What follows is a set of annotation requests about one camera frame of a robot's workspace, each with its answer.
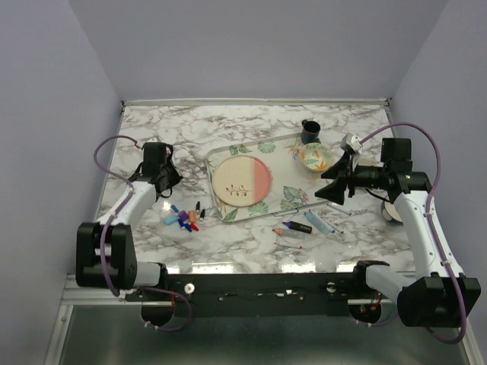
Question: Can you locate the white marker black eraser cap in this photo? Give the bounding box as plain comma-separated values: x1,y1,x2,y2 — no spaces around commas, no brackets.
323,218,344,234

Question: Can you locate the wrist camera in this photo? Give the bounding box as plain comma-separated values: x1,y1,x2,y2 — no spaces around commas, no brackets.
144,136,161,144
340,133,362,155

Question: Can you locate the small blue marker cap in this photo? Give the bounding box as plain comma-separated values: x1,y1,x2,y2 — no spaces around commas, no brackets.
180,221,192,232

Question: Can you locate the blue striped white bowl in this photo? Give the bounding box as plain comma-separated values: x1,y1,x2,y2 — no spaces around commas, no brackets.
380,202,403,225

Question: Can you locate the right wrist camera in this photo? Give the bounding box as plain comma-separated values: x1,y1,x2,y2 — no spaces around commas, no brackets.
340,133,362,155

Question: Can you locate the white marker red cap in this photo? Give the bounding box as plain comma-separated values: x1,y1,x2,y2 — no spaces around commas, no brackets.
275,243,303,249

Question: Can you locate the dark blue mug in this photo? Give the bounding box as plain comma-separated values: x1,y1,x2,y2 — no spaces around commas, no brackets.
301,119,321,144

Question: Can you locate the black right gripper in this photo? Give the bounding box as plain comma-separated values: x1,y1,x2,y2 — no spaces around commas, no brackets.
315,151,389,205

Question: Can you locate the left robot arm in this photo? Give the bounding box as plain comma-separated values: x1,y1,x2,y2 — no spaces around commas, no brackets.
75,141,182,300

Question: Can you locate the light blue highlighter pen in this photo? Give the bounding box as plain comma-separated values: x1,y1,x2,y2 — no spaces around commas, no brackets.
304,211,334,234

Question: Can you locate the aluminium frame rail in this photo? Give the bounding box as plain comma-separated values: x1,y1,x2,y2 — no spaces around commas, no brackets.
60,273,130,305

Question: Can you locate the orange highlighter cap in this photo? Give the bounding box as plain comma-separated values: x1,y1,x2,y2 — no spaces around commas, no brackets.
188,211,196,223

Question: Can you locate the white marker black tip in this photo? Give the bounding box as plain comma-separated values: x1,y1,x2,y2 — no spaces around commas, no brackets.
326,204,352,216

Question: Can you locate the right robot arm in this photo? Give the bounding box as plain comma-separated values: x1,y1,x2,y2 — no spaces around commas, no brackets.
315,134,481,328

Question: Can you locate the floral orange rimmed bowl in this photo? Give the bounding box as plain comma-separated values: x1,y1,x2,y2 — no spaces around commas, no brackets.
299,143,334,173

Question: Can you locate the cream and pink plate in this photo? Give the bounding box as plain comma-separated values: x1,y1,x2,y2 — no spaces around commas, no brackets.
212,155,272,207

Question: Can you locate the purple highlighter cap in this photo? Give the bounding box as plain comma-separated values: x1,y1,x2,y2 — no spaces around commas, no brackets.
177,211,189,221

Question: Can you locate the light blue highlighter cap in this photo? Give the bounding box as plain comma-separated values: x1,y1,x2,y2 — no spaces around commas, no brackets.
164,214,179,225

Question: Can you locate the floral serving tray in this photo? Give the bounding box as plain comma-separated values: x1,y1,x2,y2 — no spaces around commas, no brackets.
205,133,338,223

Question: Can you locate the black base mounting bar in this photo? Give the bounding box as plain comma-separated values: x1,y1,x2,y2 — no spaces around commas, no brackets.
126,272,378,317

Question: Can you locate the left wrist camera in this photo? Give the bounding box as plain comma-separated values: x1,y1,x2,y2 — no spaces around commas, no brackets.
144,136,161,144

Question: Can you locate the purple capped marker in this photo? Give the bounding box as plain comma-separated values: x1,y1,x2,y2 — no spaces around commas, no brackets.
283,221,312,234

